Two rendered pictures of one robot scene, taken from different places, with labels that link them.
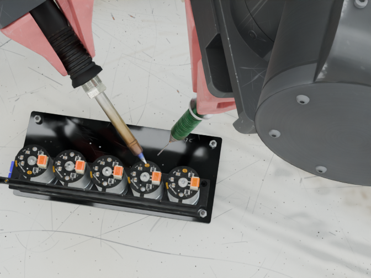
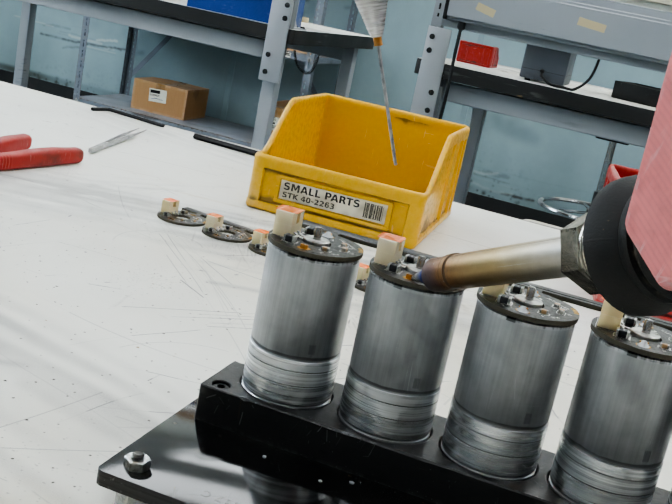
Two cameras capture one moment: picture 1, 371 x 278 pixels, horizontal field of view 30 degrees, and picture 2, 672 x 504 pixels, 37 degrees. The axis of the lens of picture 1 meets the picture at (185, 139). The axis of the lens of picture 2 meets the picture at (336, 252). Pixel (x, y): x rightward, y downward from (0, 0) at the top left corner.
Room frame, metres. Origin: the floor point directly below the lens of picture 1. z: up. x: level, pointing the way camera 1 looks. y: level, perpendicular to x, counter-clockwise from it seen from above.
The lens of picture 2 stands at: (0.36, 0.04, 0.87)
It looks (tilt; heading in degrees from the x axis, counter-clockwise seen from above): 14 degrees down; 186
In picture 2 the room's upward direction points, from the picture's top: 12 degrees clockwise
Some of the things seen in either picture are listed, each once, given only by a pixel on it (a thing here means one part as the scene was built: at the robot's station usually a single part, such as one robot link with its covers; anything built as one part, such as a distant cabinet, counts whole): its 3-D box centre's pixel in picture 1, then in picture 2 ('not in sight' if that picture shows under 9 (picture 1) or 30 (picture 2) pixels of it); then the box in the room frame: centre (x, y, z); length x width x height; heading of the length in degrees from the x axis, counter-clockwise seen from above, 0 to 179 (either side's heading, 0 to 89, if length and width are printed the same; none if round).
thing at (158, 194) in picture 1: (147, 184); (398, 361); (0.12, 0.03, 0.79); 0.02 x 0.02 x 0.05
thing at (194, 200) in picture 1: (183, 190); (298, 330); (0.12, 0.00, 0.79); 0.02 x 0.02 x 0.05
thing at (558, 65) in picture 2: not in sight; (548, 64); (-2.34, 0.18, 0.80); 0.15 x 0.12 x 0.10; 170
